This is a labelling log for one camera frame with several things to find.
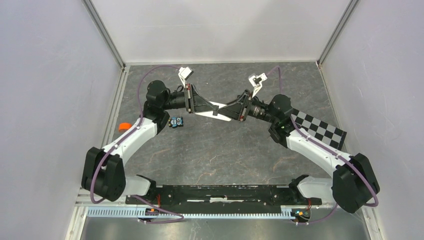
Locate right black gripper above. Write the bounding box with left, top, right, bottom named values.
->
left=216, top=89, right=278, bottom=125

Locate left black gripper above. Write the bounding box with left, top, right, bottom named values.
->
left=161, top=83, right=217, bottom=114

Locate red white remote control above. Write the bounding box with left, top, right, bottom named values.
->
left=194, top=101, right=232, bottom=122

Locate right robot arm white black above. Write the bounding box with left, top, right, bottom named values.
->
left=216, top=91, right=380, bottom=213

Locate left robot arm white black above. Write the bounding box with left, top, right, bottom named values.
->
left=81, top=80, right=186, bottom=204

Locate orange tape roll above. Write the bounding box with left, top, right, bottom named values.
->
left=118, top=122, right=132, bottom=133

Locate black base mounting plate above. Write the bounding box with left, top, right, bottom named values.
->
left=143, top=184, right=323, bottom=214

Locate black white checkerboard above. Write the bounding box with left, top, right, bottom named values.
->
left=292, top=108, right=347, bottom=150

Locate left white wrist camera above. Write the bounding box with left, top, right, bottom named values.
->
left=178, top=66, right=194, bottom=87

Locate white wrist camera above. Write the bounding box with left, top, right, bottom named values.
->
left=248, top=73, right=268, bottom=98
left=178, top=66, right=194, bottom=87

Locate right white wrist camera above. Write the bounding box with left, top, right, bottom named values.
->
left=248, top=73, right=268, bottom=98

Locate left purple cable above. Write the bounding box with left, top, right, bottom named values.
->
left=90, top=65, right=181, bottom=205

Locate purple cable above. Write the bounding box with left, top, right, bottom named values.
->
left=264, top=65, right=380, bottom=226
left=90, top=65, right=181, bottom=205

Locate grey slotted cable duct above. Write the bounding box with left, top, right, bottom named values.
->
left=86, top=206, right=295, bottom=220

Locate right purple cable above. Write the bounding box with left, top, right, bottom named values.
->
left=264, top=65, right=380, bottom=226

